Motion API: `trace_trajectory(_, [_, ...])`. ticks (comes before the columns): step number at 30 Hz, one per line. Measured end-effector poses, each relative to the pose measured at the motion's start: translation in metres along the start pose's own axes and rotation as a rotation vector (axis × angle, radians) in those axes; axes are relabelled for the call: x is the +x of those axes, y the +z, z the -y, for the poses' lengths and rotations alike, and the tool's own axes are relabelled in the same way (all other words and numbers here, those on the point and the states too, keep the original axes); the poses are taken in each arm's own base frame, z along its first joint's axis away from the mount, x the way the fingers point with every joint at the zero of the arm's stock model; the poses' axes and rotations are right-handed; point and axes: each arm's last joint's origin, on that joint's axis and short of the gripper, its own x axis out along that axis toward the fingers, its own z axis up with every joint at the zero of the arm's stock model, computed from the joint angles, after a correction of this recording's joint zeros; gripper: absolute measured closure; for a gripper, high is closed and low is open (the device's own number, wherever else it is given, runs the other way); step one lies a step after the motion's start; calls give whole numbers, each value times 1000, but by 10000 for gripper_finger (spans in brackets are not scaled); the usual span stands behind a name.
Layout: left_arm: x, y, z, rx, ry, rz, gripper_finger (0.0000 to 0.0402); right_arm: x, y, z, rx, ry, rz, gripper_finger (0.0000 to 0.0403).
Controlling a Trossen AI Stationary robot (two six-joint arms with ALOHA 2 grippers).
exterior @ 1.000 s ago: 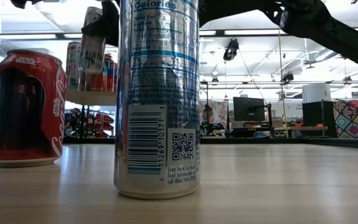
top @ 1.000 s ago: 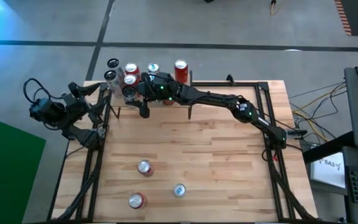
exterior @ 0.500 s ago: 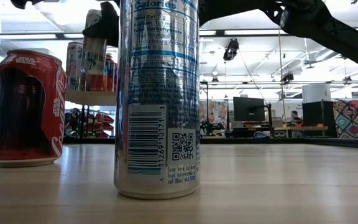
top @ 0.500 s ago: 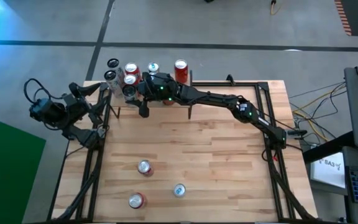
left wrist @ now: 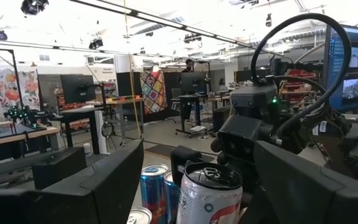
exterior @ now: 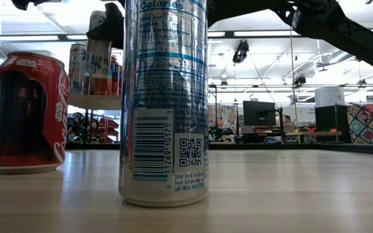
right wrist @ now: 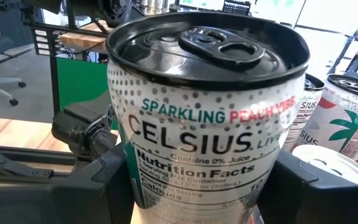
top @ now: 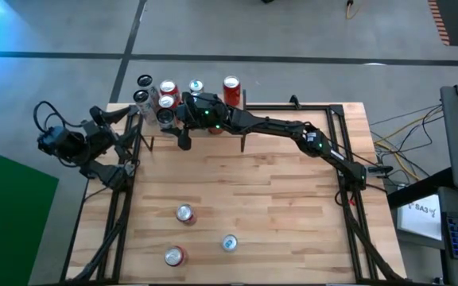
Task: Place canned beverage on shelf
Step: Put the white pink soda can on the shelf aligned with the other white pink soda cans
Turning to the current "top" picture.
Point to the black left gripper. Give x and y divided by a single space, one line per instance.
98 139

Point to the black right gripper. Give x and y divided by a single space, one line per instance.
205 113

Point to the Celsius Peach Vibe can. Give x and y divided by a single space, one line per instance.
143 105

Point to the red soda can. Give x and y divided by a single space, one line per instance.
215 130
175 256

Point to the white slim energy drink can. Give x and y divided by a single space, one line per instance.
145 81

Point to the silver Red Bull can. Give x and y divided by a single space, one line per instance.
229 242
196 86

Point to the red Coca-Cola can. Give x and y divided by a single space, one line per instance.
231 93

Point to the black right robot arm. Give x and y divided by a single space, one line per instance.
276 127

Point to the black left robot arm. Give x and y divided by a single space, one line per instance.
105 175

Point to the wooden shelf with black legs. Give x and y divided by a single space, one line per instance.
153 129

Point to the Star Wars Coca-Cola can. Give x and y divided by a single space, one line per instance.
185 215

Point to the green floor mat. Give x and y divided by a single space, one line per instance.
6 222

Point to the small red tag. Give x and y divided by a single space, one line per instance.
350 202

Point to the black power adapter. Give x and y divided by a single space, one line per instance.
378 170

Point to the black desk edge bar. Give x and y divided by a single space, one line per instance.
420 188

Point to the white SA3 sign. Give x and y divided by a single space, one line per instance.
420 218

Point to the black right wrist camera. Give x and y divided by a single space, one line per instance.
184 141

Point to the black aluminium table frame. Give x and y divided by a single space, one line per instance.
316 107

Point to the silver mounting bracket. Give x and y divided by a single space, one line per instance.
341 171

